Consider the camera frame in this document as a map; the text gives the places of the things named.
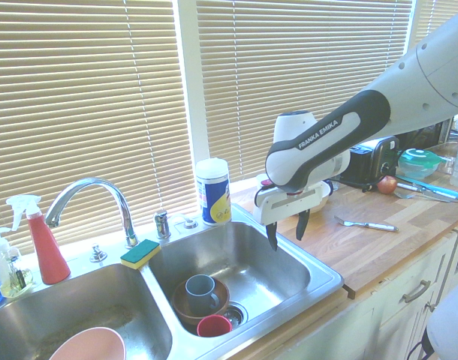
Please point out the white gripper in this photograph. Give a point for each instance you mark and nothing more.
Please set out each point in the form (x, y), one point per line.
(285, 206)

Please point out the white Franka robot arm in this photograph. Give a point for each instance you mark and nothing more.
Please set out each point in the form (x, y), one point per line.
(326, 138)

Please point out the stainless steel double sink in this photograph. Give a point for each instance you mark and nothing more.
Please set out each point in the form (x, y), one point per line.
(251, 258)

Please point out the metal sink drain strainer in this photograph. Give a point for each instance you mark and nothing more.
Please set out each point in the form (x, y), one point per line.
(237, 313)

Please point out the white sink soap dispenser cap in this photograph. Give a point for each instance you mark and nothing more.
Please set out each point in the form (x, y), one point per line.
(190, 224)

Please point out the small chrome sink knob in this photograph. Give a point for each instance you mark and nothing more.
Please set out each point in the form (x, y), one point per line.
(98, 254)

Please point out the large white bowl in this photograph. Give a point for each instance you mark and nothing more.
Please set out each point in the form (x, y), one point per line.
(326, 197)

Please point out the Lysol wipes canister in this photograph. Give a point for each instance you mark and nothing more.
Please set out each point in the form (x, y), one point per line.
(214, 195)

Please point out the brown wooden bowl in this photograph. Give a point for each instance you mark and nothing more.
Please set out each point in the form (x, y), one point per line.
(223, 296)

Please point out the red apple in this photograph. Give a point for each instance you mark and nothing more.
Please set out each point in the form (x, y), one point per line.
(387, 185)

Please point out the grey mug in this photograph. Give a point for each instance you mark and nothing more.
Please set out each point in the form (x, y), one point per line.
(199, 296)

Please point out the black and silver toaster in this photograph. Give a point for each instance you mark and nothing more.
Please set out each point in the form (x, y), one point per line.
(375, 157)

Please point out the red plastic cup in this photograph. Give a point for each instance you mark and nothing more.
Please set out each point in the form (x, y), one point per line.
(214, 326)

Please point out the metal serving spoon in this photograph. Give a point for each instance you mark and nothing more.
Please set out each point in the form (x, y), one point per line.
(403, 195)

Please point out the green lidded food container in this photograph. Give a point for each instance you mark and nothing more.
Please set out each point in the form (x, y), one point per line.
(418, 161)

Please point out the yellow and green sponge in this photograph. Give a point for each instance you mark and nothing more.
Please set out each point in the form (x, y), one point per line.
(140, 254)

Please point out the chrome curved faucet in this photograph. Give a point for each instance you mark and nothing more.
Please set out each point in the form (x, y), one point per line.
(116, 195)

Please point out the pink bowl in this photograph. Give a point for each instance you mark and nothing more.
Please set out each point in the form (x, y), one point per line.
(90, 347)

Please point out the red spray bottle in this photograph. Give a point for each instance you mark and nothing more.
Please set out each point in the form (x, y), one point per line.
(49, 255)

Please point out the wide beige window blind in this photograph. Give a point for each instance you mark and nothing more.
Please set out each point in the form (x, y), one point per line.
(82, 93)

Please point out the narrow beige window blind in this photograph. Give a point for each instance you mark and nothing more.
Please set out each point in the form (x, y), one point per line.
(433, 18)

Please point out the clear pump soap bottle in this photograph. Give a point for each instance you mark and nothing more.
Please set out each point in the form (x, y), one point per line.
(11, 277)

